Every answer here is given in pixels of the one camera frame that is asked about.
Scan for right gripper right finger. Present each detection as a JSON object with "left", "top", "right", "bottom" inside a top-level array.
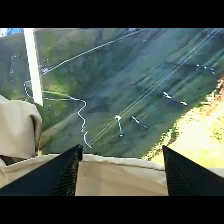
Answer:
[{"left": 162, "top": 145, "right": 224, "bottom": 197}]

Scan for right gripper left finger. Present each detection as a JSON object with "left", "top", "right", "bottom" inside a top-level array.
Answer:
[{"left": 0, "top": 143, "right": 84, "bottom": 197}]

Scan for tan pants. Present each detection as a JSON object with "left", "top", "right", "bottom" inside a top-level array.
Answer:
[{"left": 0, "top": 94, "right": 224, "bottom": 197}]

